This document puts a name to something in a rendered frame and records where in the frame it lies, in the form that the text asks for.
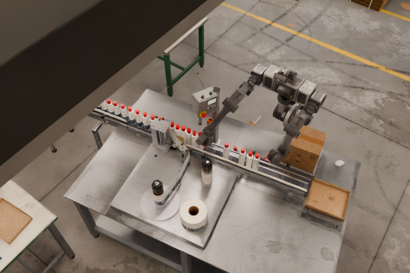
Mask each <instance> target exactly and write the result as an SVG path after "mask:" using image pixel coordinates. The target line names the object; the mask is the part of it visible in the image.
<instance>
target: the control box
mask: <svg viewBox="0 0 410 273"><path fill-rule="evenodd" d="M212 90H213V88H212V87H209V88H206V89H204V90H202V91H199V92H197V93H195V94H192V96H193V111H194V112H195V114H196V115H197V117H198V118H201V117H202V114H203V113H205V114H207V115H208V114H210V113H212V112H215V111H217V106H216V107H214V108H211V109H209V110H207V107H208V106H210V105H212V104H210V105H207V101H208V100H209V99H212V98H214V97H217V96H218V95H217V94H216V93H212V95H211V96H210V95H209V92H212ZM202 95H204V99H201V96H202ZM215 103H217V101H216V102H214V103H213V104H215Z"/></svg>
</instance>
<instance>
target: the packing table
mask: <svg viewBox="0 0 410 273"><path fill-rule="evenodd" d="M208 20H209V18H208V17H204V18H203V19H202V20H201V21H200V22H199V23H197V24H196V25H195V26H193V27H192V28H191V29H190V30H189V31H188V32H187V33H185V34H184V35H183V36H182V37H181V38H180V39H178V40H177V41H176V42H174V43H173V44H172V45H171V46H170V47H169V48H167V49H166V50H165V51H163V54H164V57H162V56H160V55H159V56H158V57H157V58H159V59H161V60H163V61H164V64H165V75H166V81H167V93H168V95H169V97H172V94H173V85H174V84H175V83H176V82H177V81H178V80H179V79H180V78H181V77H182V76H183V75H184V74H185V73H187V72H188V71H189V70H190V69H191V68H192V67H193V66H194V65H196V64H197V63H198V62H199V65H200V68H202V67H203V65H204V23H205V22H206V21H208ZM197 29H198V33H199V57H198V58H197V59H196V60H195V61H194V62H192V63H191V64H190V65H189V66H188V67H187V68H184V67H182V66H180V65H178V64H176V63H174V62H172V61H170V52H171V51H172V50H173V49H174V48H176V47H177V46H178V45H180V44H181V43H182V42H183V41H184V40H185V39H186V38H188V37H189V36H190V35H191V34H193V33H194V31H196V30H197ZM170 65H173V66H175V67H177V68H179V69H181V70H183V72H182V73H180V74H179V75H178V76H177V77H176V78H175V79H174V80H172V79H171V66H170Z"/></svg>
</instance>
